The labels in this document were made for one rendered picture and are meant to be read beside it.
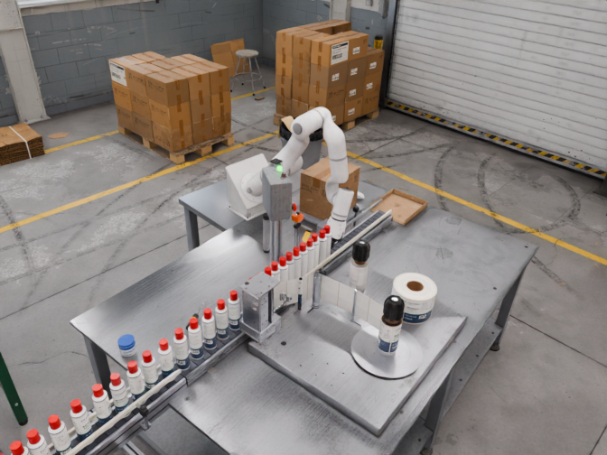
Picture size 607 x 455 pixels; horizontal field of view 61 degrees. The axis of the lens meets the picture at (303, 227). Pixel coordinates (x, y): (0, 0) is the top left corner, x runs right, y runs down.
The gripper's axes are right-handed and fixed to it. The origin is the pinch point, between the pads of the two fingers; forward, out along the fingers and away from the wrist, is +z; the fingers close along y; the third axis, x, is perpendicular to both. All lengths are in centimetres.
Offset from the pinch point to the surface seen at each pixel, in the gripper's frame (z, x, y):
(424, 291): -4, -14, 60
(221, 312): 18, -81, 2
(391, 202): -16, 78, -7
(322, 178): -27.1, 23.0, -30.2
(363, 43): -127, 319, -202
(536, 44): -167, 379, -29
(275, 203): -27, -55, -3
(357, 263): -5.8, -22.9, 28.3
